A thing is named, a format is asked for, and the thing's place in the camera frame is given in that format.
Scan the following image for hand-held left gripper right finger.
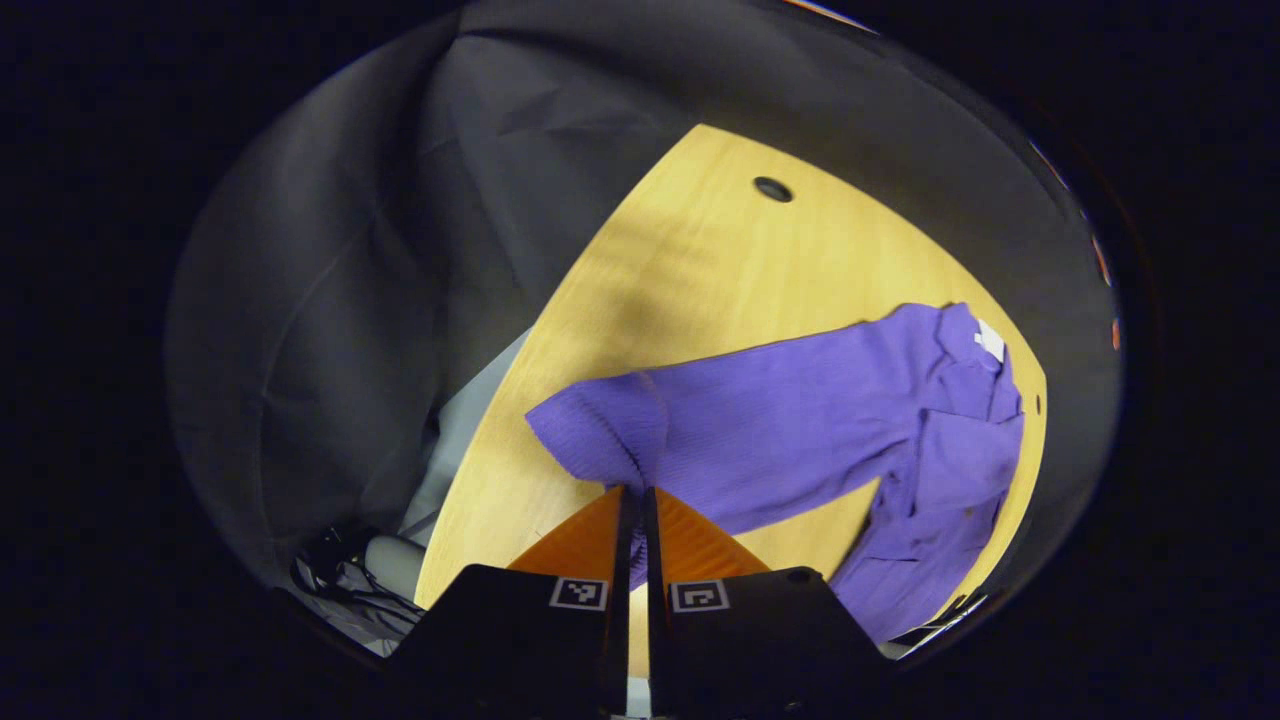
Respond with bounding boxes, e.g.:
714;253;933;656
640;487;896;720

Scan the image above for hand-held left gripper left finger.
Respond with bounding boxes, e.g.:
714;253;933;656
385;485;641;720

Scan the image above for purple shirt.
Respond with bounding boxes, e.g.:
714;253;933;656
525;302;1026;646

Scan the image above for white rounded object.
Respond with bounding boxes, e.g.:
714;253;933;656
362;533;428;603

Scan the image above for black cable tangle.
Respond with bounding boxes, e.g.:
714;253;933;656
290;528;426;646

